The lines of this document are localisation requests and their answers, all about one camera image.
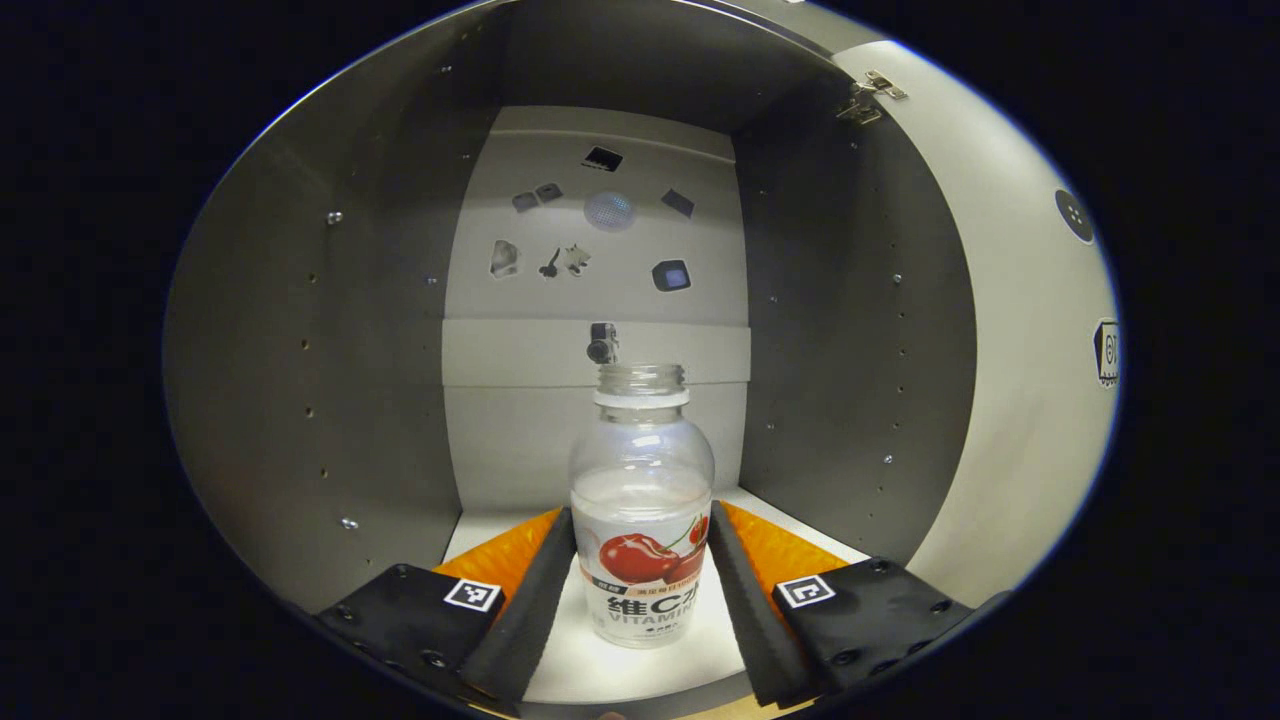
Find metal cabinet hinge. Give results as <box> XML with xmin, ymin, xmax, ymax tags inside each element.
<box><xmin>836</xmin><ymin>70</ymin><xmax>909</xmax><ymax>127</ymax></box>

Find clear plastic bottle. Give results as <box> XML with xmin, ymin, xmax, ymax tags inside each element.
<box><xmin>569</xmin><ymin>363</ymin><xmax>717</xmax><ymax>650</ymax></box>

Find white cabinet shelf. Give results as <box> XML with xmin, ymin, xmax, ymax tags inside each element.
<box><xmin>440</xmin><ymin>487</ymin><xmax>871</xmax><ymax>706</ymax></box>

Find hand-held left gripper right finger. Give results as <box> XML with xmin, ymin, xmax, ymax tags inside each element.
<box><xmin>707</xmin><ymin>498</ymin><xmax>974</xmax><ymax>711</ymax></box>

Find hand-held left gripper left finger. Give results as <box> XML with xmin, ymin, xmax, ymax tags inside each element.
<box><xmin>316</xmin><ymin>505</ymin><xmax>581</xmax><ymax>709</ymax></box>

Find grey cabinet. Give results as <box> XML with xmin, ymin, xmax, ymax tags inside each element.
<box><xmin>163</xmin><ymin>0</ymin><xmax>979</xmax><ymax>720</ymax></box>

